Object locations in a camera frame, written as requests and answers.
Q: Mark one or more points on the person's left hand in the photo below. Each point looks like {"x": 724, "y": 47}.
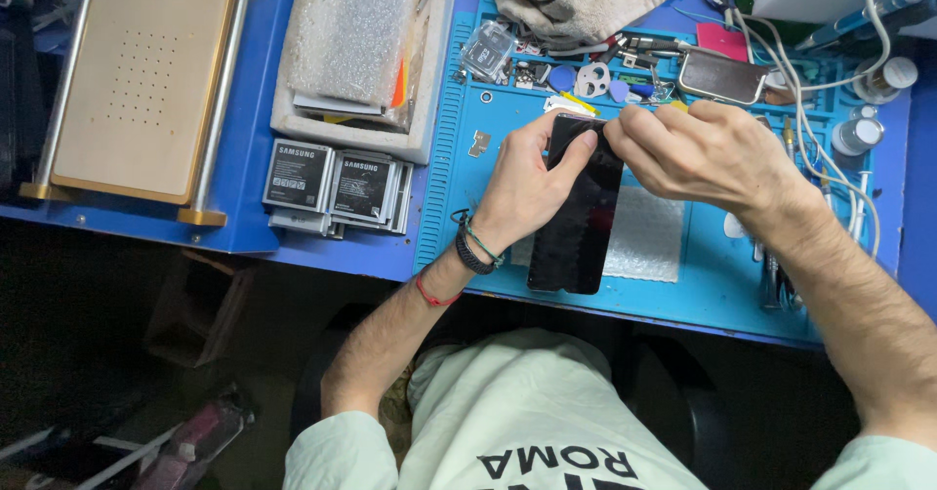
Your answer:
{"x": 516, "y": 190}

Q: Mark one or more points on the person's right hand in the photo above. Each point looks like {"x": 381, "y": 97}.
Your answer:
{"x": 710, "y": 153}

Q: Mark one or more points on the person's right fingers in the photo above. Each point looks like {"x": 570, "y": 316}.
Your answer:
{"x": 644, "y": 142}

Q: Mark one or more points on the black phone screen panel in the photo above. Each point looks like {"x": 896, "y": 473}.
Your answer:
{"x": 578, "y": 234}

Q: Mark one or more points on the small blue plastic pick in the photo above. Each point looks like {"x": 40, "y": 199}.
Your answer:
{"x": 619, "y": 90}

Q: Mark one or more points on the yellow plastic pry strip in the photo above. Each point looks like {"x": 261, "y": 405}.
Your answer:
{"x": 580, "y": 102}

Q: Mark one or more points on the heap of small phone parts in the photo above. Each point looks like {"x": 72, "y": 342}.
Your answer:
{"x": 637, "y": 51}

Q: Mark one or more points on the bubble wrap sheet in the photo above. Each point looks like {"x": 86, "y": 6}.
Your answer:
{"x": 648, "y": 241}

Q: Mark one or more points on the silver metal phone cover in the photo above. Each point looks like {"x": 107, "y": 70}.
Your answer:
{"x": 721, "y": 76}

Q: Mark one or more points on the round blue plastic pick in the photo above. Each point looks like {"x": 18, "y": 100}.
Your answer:
{"x": 562, "y": 78}

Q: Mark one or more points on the pink card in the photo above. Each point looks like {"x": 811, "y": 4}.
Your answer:
{"x": 721, "y": 40}

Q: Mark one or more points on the blue silicone repair mat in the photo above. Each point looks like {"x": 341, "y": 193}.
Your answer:
{"x": 703, "y": 307}

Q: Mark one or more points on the clear plastic memory card case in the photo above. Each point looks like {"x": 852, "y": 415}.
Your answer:
{"x": 487, "y": 51}

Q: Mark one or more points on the metal tweezers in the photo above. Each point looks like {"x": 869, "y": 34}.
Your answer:
{"x": 772, "y": 278}

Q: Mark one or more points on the small silver jar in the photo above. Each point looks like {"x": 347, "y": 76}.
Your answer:
{"x": 858, "y": 137}

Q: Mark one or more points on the white foam box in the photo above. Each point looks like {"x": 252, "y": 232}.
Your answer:
{"x": 432, "y": 73}

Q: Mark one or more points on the white plastic stick tool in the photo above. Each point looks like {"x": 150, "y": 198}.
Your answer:
{"x": 861, "y": 204}

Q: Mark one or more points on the blue pen tool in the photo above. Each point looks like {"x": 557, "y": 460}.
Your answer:
{"x": 856, "y": 18}

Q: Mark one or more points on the small bottle with white cap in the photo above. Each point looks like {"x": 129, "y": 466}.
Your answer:
{"x": 886, "y": 80}

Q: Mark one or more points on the pale green t-shirt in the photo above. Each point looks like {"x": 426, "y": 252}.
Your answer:
{"x": 527, "y": 417}

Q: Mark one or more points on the stack of phone batteries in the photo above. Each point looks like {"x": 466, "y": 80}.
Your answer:
{"x": 333, "y": 186}

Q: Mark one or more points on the bubble wrap bag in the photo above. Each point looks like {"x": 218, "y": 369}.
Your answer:
{"x": 348, "y": 32}

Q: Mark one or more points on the brown cardboard box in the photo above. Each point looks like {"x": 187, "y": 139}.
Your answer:
{"x": 197, "y": 307}

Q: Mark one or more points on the screen separator heating plate machine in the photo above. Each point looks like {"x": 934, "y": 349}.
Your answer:
{"x": 143, "y": 80}

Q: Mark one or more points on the heap of clutter with pink item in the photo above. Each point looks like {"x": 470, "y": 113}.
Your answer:
{"x": 183, "y": 442}

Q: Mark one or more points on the white camera frame piece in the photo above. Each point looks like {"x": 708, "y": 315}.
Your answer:
{"x": 591, "y": 80}

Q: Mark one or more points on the small metal bracket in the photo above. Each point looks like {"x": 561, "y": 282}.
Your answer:
{"x": 479, "y": 144}

